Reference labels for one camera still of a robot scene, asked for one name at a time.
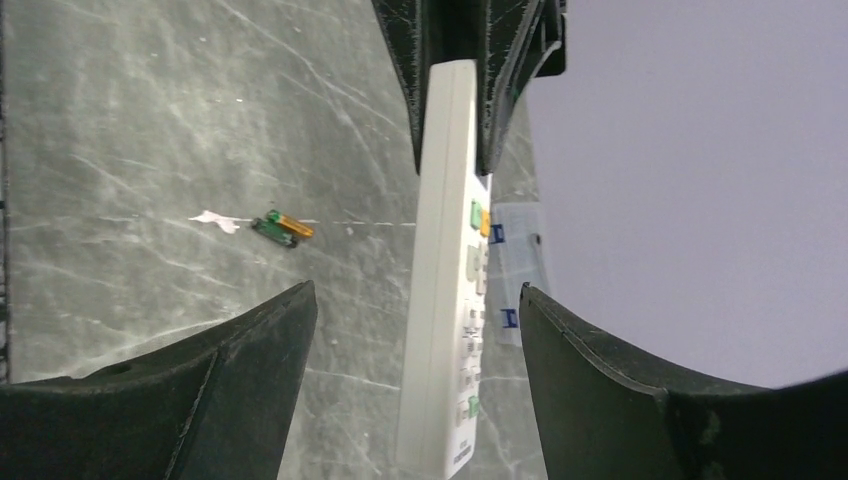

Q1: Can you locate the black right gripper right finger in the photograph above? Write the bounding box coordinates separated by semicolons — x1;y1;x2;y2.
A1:
519;285;847;480

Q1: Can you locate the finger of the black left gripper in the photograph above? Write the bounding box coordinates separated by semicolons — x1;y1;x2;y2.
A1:
372;0;428;173
476;0;567;175

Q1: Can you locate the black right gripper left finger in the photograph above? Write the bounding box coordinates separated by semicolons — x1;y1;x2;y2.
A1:
1;281;317;479

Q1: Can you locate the white remote control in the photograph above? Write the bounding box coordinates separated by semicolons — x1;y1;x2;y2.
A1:
396;60;491;479

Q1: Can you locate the gold green AAA battery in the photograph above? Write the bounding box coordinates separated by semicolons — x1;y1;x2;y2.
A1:
266;209;314;239

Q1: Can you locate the dark green AAA battery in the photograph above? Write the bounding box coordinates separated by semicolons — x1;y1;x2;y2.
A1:
251;218;299;249

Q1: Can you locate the clear plastic organizer box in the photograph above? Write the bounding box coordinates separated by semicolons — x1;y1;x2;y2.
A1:
487;202;549;347

